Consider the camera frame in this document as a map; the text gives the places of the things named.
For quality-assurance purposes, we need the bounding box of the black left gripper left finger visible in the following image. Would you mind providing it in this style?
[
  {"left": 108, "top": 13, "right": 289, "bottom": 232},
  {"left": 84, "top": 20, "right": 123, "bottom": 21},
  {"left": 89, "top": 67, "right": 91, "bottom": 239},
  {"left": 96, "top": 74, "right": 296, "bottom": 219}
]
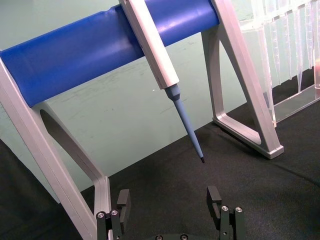
[{"left": 96, "top": 188, "right": 132, "bottom": 240}]

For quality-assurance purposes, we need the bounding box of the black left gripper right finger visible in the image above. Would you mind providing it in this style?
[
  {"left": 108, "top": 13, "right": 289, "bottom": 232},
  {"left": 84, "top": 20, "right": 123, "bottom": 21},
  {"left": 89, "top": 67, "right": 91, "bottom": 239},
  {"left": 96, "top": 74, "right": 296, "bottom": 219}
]
[{"left": 206, "top": 185, "right": 245, "bottom": 240}]

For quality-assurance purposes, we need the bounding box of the black table cloth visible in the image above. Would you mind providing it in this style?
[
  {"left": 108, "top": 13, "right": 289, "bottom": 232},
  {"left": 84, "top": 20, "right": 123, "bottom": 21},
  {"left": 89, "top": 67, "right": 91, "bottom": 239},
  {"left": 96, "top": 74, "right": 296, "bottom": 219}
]
[{"left": 0, "top": 81, "right": 320, "bottom": 240}]

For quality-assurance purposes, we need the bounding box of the clear acrylic tip rack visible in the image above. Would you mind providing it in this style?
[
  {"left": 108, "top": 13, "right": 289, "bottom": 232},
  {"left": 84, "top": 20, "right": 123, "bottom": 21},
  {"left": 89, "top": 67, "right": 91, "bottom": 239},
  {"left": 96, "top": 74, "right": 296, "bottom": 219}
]
[{"left": 238, "top": 0, "right": 320, "bottom": 128}]

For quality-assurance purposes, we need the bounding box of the blue stand crossbar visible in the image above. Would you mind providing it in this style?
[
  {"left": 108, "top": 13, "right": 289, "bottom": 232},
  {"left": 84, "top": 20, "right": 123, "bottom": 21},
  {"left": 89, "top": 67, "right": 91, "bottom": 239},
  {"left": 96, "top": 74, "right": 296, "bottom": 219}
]
[{"left": 0, "top": 0, "right": 221, "bottom": 109}]

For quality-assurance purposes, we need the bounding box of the grey pipette with blue shaft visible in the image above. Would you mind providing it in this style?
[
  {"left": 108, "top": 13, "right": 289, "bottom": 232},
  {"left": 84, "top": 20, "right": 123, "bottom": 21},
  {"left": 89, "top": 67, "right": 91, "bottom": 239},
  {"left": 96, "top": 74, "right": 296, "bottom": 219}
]
[{"left": 118, "top": 0, "right": 207, "bottom": 165}]

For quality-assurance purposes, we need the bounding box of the clear pipette tip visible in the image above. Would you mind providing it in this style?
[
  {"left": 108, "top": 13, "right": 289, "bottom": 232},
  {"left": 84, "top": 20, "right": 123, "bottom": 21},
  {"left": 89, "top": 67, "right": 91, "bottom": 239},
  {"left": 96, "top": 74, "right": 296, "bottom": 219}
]
[
  {"left": 282, "top": 13, "right": 294, "bottom": 81},
  {"left": 292, "top": 9, "right": 305, "bottom": 94},
  {"left": 270, "top": 18, "right": 282, "bottom": 87}
]

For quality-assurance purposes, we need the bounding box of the clear container with orange liquid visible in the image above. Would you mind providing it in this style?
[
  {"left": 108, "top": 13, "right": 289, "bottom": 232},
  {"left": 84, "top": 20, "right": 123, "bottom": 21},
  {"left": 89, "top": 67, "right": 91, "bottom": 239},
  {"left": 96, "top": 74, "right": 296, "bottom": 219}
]
[{"left": 312, "top": 56, "right": 320, "bottom": 91}]

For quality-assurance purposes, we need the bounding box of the grey pipette stand frame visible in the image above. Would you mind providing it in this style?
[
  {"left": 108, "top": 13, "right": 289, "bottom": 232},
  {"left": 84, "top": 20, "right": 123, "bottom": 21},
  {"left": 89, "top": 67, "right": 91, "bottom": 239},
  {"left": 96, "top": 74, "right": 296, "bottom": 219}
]
[{"left": 0, "top": 0, "right": 285, "bottom": 240}]

